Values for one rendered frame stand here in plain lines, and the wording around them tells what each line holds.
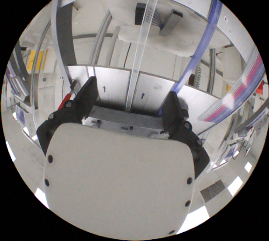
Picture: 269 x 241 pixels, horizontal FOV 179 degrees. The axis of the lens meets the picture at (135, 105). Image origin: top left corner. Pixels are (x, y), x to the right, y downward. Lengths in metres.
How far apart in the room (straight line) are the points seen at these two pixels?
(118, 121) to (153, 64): 1.77
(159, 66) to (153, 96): 1.77
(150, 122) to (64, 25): 0.39
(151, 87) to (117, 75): 0.09
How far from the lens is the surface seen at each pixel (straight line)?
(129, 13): 0.60
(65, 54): 0.28
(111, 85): 0.26
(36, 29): 1.11
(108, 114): 0.32
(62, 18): 0.27
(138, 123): 0.32
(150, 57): 2.02
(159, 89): 0.25
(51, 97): 1.32
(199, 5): 0.20
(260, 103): 4.59
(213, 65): 0.73
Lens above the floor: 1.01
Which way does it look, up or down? 13 degrees up
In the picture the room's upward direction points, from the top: 169 degrees counter-clockwise
